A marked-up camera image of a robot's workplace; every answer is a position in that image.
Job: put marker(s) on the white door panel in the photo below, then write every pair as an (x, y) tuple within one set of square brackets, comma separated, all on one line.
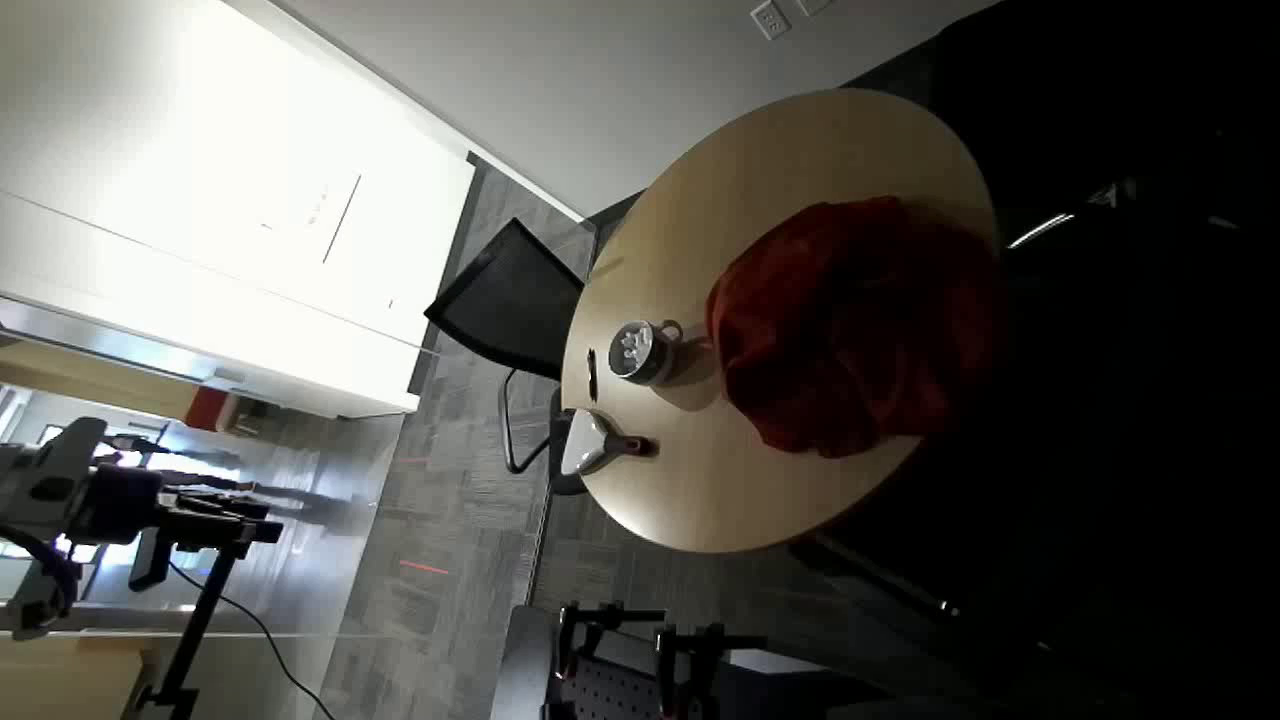
[(202, 160)]

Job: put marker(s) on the blue pen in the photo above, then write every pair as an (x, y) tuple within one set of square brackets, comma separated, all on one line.
[(589, 375)]

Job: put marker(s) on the small red box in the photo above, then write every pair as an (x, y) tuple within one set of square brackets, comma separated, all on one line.
[(210, 411)]

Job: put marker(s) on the red cloth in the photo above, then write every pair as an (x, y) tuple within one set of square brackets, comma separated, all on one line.
[(855, 320)]

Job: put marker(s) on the white green bowl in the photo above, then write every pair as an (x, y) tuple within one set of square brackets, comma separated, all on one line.
[(640, 352)]

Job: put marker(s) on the black padded office chair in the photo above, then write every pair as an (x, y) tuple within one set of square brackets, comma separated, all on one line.
[(513, 300)]

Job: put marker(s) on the black robot cart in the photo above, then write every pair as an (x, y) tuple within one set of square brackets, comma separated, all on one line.
[(800, 692)]

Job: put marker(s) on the black camera stand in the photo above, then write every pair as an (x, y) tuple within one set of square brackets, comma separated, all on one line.
[(122, 505)]

